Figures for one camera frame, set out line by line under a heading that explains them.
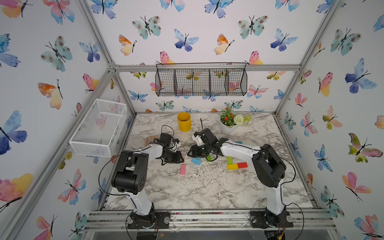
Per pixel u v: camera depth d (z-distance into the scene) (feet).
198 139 2.78
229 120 3.17
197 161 3.06
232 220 2.47
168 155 2.64
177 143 2.96
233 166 3.03
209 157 2.69
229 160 3.06
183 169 2.99
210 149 2.33
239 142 3.43
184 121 3.37
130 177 1.55
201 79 3.22
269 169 1.68
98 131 2.89
